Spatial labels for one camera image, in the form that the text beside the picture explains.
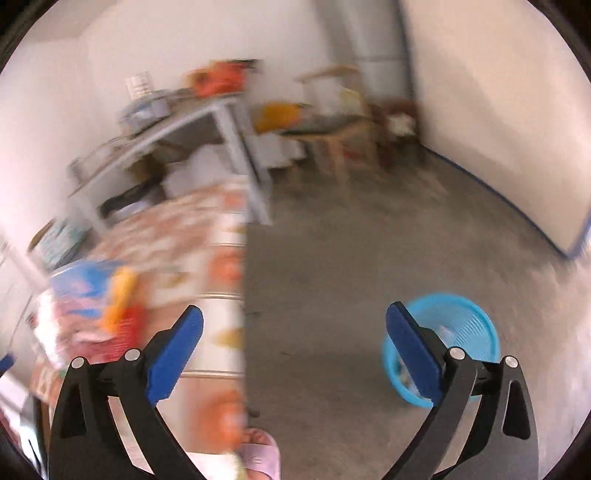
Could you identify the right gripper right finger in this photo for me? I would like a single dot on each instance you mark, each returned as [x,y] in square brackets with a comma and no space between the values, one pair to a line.
[502,443]

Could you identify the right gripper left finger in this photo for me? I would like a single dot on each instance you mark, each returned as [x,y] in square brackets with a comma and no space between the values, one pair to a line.
[85,442]

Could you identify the clear snack bag red blue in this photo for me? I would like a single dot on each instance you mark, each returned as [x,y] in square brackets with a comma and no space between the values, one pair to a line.
[91,310]

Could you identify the blue plastic trash basket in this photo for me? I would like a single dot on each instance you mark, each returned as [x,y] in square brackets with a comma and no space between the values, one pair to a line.
[458,322]

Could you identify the pink slipper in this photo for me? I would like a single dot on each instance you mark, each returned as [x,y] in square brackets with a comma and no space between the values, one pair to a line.
[260,455]

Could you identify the patterned ginkgo tablecloth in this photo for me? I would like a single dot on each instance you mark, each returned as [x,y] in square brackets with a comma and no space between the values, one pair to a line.
[187,251]

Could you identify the wooden chair dark seat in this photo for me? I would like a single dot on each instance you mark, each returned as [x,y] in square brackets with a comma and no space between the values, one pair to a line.
[334,130]

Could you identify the white metal side table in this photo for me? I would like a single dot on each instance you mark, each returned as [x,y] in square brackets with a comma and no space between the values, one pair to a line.
[233,124]

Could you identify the white mattress blue trim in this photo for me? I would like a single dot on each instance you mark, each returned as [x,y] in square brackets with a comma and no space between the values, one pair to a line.
[503,96]

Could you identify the yellow orange bag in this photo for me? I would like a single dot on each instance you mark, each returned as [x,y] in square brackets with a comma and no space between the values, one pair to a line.
[274,116]

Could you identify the orange plastic bag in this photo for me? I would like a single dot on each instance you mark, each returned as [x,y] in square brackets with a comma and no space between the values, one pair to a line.
[220,77]

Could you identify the grey refrigerator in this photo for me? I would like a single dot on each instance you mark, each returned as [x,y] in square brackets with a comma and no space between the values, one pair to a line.
[370,35]

